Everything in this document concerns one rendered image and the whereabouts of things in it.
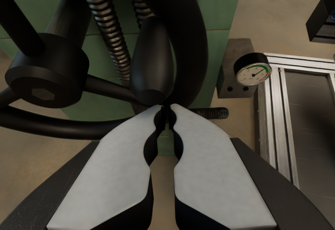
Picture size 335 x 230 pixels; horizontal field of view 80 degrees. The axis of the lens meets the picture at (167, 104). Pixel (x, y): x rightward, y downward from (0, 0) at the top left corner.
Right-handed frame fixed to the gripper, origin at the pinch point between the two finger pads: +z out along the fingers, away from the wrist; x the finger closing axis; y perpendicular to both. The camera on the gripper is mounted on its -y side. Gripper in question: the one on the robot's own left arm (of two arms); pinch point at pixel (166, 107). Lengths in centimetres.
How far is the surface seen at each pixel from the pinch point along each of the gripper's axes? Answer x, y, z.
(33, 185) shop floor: -65, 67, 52
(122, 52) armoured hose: -5.7, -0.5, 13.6
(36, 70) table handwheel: -10.1, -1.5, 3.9
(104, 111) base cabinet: -20, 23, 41
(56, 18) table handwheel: -11.3, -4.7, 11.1
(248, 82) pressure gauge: 14.7, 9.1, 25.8
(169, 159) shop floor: -3, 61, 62
